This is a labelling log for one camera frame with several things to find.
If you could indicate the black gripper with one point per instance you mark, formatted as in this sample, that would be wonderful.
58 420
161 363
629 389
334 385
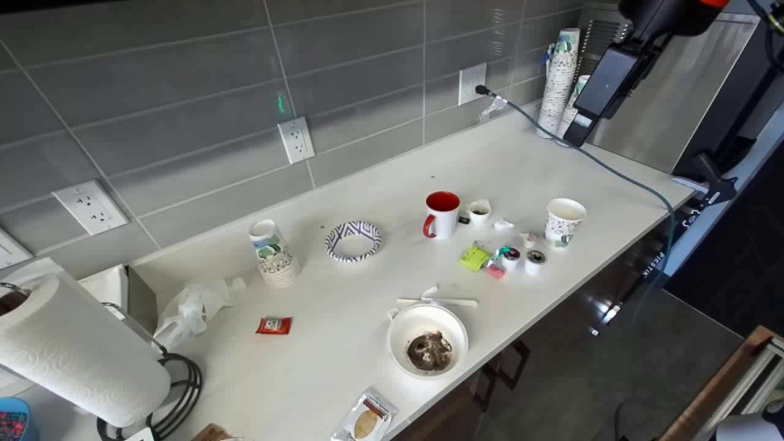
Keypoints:
612 81

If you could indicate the green packet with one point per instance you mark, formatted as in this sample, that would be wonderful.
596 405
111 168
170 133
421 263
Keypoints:
475 258

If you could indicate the pink packet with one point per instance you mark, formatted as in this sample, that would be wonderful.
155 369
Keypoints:
496 273

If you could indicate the clear snack packet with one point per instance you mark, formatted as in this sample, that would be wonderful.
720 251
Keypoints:
362 416

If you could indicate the red sauce packet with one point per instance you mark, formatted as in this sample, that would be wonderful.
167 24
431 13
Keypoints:
273 325

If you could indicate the small brown packet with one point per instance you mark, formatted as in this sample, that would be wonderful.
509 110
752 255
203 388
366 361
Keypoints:
213 432

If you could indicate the tall paper cup stack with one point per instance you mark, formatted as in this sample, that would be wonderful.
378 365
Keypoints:
559 77

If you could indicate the white plug adapter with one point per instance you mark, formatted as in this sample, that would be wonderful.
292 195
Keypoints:
493 107

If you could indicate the floral paper cup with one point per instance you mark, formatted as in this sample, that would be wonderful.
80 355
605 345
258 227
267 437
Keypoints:
563 222

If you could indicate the stainless steel fridge panel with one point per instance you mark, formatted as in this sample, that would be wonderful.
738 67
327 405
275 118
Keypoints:
676 88

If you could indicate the small white creamer cup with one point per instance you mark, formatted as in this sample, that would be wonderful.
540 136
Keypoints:
477 211

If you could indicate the small pod green lid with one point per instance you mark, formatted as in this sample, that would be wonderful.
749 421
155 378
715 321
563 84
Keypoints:
535 260

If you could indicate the small dark pod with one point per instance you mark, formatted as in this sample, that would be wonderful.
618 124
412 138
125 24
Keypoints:
463 218

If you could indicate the white mug red inside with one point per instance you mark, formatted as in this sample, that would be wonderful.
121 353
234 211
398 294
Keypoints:
441 213

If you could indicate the patterned paper bowl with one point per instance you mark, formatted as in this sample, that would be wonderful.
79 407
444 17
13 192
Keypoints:
352 239

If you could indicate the black stool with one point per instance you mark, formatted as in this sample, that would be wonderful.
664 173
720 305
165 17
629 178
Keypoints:
503 370

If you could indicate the white bowl with food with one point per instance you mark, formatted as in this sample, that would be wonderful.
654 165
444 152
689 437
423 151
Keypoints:
426 336

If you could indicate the patterned paper cup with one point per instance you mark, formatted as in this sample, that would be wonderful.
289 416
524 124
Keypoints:
273 252

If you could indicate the clear plastic bag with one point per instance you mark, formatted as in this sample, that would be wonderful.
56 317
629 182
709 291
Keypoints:
196 306

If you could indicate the white metal box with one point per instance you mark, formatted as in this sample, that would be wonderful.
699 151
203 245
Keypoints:
106 285

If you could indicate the white paper towel roll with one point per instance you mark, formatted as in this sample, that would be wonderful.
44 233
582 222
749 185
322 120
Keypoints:
74 350

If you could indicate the blue patterned container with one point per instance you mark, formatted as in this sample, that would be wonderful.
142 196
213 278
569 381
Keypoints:
13 420

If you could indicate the white wall outlet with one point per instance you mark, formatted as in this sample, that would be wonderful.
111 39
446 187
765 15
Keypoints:
471 81
294 138
88 206

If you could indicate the black camera clamp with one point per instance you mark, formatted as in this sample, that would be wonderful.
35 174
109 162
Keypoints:
711 185

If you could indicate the pale metal rail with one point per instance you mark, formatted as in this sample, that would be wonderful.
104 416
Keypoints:
749 162

